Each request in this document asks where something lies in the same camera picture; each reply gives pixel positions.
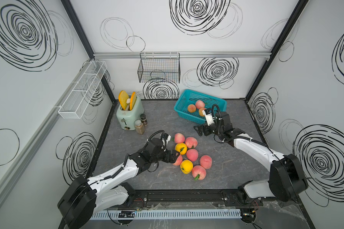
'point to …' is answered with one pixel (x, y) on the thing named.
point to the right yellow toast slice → (132, 100)
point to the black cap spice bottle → (143, 117)
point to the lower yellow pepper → (186, 166)
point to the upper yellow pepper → (181, 147)
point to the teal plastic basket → (191, 97)
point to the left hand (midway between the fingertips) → (173, 152)
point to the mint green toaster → (127, 118)
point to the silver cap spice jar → (139, 127)
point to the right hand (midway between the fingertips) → (200, 124)
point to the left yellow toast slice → (123, 98)
